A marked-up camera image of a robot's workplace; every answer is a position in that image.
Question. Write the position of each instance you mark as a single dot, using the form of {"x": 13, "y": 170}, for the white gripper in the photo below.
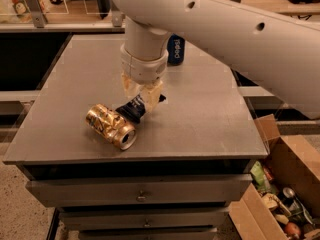
{"x": 142, "y": 68}

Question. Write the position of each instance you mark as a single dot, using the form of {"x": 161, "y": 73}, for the dark blue rxbar wrapper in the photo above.
{"x": 133, "y": 110}

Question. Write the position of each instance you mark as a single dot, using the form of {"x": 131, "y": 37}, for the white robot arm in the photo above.
{"x": 276, "y": 52}

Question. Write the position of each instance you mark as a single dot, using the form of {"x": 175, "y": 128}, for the crushed orange gold can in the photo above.
{"x": 112, "y": 126}

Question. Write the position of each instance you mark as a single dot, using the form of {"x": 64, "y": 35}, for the blue pepsi can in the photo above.
{"x": 176, "y": 49}

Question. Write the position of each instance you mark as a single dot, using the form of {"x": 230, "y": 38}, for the silver can in box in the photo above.
{"x": 288, "y": 194}

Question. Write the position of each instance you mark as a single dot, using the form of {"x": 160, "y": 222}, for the grey drawer cabinet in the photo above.
{"x": 202, "y": 127}

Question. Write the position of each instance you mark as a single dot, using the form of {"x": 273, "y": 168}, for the top grey drawer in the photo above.
{"x": 139, "y": 190}

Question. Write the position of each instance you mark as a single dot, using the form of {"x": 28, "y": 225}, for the grey drawer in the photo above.
{"x": 144, "y": 219}
{"x": 139, "y": 190}

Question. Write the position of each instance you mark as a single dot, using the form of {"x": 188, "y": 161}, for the green snack packet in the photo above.
{"x": 260, "y": 179}

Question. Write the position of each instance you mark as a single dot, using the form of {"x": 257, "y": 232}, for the orange printed bag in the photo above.
{"x": 14, "y": 11}

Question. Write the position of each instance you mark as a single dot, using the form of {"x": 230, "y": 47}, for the middle grey drawer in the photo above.
{"x": 144, "y": 219}

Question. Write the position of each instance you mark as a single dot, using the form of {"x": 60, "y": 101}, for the cardboard box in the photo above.
{"x": 294, "y": 162}

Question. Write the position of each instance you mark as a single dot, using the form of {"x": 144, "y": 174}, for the red apple in box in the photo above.
{"x": 292, "y": 231}

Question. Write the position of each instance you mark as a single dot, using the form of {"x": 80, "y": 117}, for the middle metal railing bracket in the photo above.
{"x": 116, "y": 15}

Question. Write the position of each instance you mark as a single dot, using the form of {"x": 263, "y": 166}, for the left metal railing bracket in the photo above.
{"x": 38, "y": 18}

